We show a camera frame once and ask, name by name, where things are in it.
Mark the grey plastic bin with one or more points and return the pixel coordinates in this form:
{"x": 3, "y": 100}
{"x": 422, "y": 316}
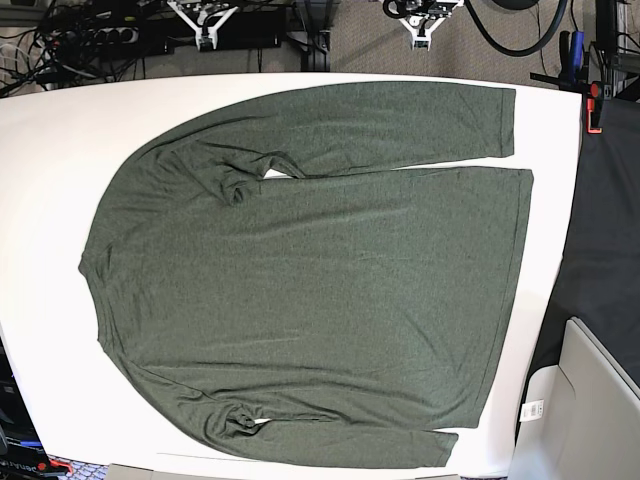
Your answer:
{"x": 590, "y": 425}

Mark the red clamp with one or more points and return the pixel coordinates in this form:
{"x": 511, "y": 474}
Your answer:
{"x": 594, "y": 100}

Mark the green long-sleeve T-shirt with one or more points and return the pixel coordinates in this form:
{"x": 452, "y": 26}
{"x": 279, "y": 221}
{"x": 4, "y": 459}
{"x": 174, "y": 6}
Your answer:
{"x": 318, "y": 277}

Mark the blue handled tool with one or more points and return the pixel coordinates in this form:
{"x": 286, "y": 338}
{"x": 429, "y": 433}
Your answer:
{"x": 576, "y": 50}

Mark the black box with red logo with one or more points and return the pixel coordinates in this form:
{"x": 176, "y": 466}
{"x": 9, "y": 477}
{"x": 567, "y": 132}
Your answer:
{"x": 22, "y": 453}

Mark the black table leg frame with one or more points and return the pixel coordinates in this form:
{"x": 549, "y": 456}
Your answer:
{"x": 313, "y": 38}

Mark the white barcode label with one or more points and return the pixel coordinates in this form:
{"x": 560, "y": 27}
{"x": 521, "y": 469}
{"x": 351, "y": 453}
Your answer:
{"x": 531, "y": 411}

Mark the black power strip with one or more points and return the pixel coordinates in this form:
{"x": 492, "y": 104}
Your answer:
{"x": 101, "y": 37}

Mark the dark grey cloth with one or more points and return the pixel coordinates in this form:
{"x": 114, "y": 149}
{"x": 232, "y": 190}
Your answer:
{"x": 598, "y": 279}

